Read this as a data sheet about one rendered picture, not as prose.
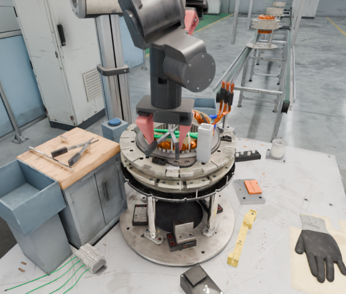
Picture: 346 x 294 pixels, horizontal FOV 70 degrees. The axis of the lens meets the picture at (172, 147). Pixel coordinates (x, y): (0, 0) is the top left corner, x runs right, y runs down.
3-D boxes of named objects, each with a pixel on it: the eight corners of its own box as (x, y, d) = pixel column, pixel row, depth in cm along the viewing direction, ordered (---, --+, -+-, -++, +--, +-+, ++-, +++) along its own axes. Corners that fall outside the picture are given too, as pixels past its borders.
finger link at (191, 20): (191, 48, 53) (196, -1, 51) (158, 45, 54) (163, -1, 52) (195, 53, 59) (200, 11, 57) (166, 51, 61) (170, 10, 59)
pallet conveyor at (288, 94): (274, 186, 213) (300, 100, 170) (204, 170, 232) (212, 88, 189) (288, 29, 971) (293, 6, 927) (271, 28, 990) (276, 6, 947)
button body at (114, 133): (134, 177, 103) (128, 122, 89) (121, 185, 99) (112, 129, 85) (123, 170, 107) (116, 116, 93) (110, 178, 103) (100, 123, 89)
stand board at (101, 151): (63, 190, 59) (60, 182, 57) (18, 164, 67) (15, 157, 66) (121, 150, 73) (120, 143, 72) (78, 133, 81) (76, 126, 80)
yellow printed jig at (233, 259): (238, 268, 70) (240, 262, 68) (226, 263, 71) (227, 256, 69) (256, 214, 86) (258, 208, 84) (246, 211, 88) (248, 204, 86)
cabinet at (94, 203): (85, 255, 73) (63, 189, 59) (46, 227, 82) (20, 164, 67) (129, 212, 87) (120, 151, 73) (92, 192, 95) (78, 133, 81)
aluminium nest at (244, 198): (264, 203, 91) (266, 199, 89) (240, 204, 90) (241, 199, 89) (254, 182, 101) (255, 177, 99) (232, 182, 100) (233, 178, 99)
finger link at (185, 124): (188, 159, 48) (191, 116, 43) (153, 155, 49) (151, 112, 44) (192, 142, 54) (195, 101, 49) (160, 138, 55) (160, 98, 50)
